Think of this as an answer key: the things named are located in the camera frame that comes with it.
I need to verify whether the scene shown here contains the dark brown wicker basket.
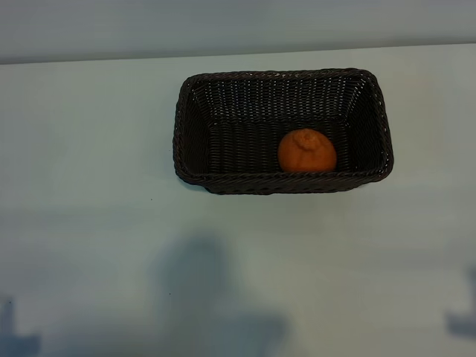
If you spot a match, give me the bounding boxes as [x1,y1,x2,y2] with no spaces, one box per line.
[171,67,395,196]

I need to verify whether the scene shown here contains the orange fruit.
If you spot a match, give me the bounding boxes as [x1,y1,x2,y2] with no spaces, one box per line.
[277,128,338,174]

